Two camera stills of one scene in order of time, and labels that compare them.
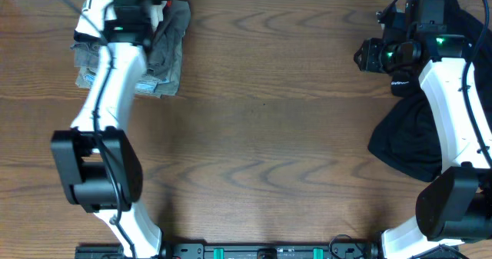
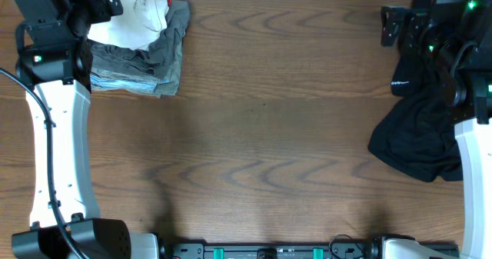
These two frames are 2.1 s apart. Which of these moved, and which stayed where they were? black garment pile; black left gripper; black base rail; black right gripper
Moved: black left gripper; black right gripper
Stayed: black base rail; black garment pile
